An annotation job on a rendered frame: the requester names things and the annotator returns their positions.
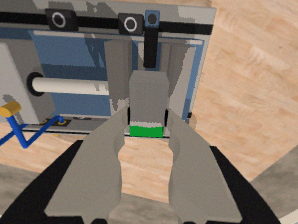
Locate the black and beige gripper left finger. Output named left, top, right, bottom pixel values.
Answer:
left=0, top=106, right=130, bottom=224

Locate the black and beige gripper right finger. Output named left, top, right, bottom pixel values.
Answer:
left=164, top=108, right=281, bottom=224

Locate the grey block with green end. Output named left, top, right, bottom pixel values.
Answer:
left=129, top=70, right=170, bottom=137

